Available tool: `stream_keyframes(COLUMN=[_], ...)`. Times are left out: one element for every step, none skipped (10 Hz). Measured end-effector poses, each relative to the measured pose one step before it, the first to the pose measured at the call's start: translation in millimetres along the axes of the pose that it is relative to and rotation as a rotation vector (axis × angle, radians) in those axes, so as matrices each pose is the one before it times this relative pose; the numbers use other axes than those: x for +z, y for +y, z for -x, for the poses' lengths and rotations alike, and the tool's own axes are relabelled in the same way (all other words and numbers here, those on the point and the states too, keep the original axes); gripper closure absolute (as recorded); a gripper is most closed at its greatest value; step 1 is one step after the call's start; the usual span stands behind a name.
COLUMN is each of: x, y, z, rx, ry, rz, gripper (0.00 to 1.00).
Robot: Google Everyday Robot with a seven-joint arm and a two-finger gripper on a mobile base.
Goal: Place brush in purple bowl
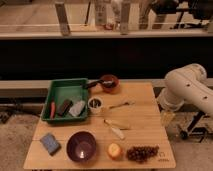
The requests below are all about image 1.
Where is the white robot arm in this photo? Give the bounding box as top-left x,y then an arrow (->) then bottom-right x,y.
157,63 -> 213,116

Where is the purple bowl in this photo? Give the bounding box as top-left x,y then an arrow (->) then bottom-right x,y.
66,131 -> 97,163

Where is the small white cup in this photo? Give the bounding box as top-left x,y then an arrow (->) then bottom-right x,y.
88,97 -> 103,114

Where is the metal fork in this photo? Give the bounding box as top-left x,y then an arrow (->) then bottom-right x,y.
108,101 -> 135,109

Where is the grey crumpled cloth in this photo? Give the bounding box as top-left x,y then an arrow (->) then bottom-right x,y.
69,100 -> 86,117

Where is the wooden spatula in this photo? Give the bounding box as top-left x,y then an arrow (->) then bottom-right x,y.
104,119 -> 131,130

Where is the green plastic tray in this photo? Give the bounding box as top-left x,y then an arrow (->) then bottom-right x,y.
41,78 -> 88,124

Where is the orange fruit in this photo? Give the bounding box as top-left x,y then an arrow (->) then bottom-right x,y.
107,143 -> 122,160

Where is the bunch of dark grapes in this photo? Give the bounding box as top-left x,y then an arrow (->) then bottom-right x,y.
126,146 -> 159,163

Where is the blue sponge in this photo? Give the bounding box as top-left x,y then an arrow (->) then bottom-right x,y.
40,133 -> 61,156

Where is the black wheeled stand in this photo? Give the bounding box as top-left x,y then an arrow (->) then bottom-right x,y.
179,111 -> 213,143

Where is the red pan with handle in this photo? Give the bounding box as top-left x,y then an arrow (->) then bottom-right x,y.
84,74 -> 119,93

